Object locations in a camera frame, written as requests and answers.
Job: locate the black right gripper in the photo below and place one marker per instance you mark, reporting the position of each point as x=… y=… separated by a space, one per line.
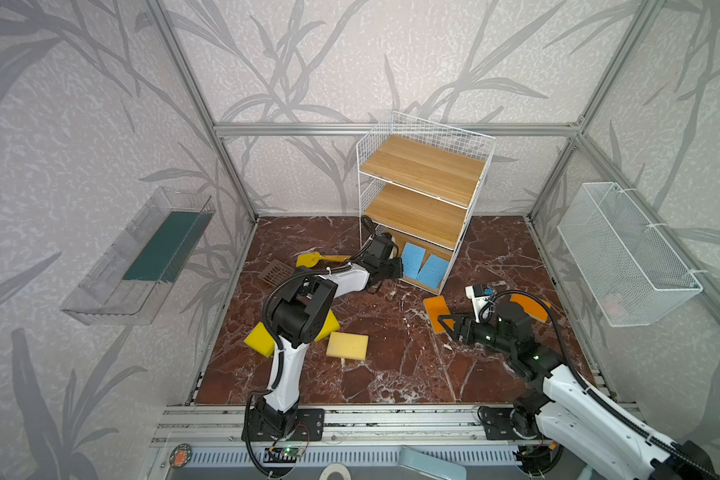
x=462 y=327

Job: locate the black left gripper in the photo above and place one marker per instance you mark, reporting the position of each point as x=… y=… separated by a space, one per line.
x=390 y=267

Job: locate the blue cellulose sponge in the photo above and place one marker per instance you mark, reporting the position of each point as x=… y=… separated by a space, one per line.
x=432 y=272
x=412 y=258

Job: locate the orange scrub sponge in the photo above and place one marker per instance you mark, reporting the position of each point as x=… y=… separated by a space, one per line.
x=538 y=310
x=434 y=307

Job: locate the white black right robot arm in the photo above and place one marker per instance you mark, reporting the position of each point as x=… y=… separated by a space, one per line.
x=567 y=409

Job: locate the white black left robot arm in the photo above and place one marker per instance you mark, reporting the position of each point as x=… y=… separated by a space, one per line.
x=294 y=314

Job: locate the yellow foam sponge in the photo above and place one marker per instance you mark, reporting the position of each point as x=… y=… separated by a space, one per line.
x=330 y=325

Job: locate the yellow plastic scoop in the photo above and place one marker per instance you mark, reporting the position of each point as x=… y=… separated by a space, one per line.
x=311 y=259

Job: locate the pale yellow sponge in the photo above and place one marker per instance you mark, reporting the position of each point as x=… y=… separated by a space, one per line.
x=347 y=346

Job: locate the brown slotted litter scoop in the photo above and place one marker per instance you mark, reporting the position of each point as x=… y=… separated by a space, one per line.
x=275 y=273

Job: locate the light blue box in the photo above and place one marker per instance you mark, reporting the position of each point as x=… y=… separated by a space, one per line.
x=430 y=466

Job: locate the yellow sponge blue backing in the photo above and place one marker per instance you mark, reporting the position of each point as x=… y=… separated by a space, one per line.
x=260 y=340

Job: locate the white tape roll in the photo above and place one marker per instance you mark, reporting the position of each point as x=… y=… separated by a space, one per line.
x=335 y=471

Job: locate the green circuit board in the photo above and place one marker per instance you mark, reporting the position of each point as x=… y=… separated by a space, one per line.
x=288 y=454

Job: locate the round red sticker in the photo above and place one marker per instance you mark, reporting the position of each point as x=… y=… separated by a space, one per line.
x=180 y=456

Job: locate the white wire wooden shelf rack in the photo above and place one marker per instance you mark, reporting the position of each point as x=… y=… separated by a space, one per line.
x=419 y=180

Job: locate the white wire mesh wall basket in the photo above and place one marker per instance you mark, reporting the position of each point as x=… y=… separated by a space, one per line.
x=633 y=273

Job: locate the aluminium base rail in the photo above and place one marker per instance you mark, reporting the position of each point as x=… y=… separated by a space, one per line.
x=354 y=435

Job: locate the clear wall tray green pad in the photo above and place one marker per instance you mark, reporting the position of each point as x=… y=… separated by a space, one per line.
x=131 y=281

